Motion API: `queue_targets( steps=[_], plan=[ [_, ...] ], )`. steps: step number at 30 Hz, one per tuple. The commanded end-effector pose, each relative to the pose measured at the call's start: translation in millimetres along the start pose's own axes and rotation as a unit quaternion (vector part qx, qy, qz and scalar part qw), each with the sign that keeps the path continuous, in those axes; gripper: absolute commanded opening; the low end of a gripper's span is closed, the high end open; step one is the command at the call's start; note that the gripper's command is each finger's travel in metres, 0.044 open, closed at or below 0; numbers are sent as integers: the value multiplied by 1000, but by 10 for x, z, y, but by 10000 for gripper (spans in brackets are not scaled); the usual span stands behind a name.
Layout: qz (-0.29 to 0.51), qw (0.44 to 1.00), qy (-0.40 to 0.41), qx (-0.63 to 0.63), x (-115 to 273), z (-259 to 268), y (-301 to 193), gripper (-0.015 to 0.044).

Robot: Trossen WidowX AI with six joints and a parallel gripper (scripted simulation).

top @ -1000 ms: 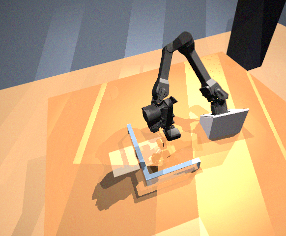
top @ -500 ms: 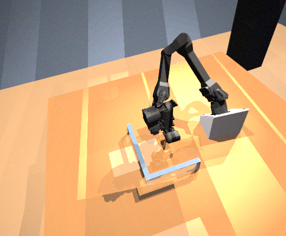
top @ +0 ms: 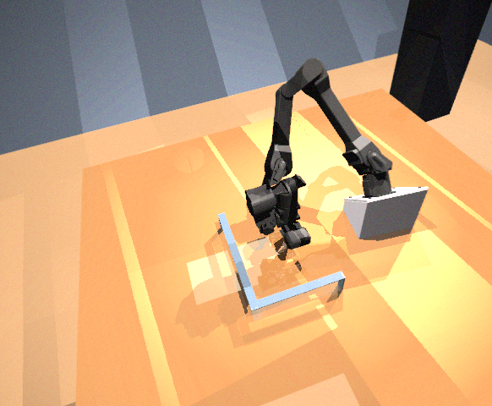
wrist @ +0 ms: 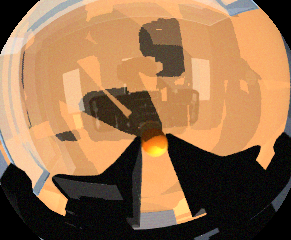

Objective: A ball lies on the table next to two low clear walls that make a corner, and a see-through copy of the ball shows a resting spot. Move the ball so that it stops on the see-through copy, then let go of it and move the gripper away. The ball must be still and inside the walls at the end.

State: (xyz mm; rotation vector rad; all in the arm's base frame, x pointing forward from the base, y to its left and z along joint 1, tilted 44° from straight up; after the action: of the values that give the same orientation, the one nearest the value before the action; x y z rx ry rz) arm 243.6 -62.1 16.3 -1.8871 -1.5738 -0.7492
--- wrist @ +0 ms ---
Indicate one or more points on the clear l-shaped low wall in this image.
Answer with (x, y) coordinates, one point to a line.
(6, 148)

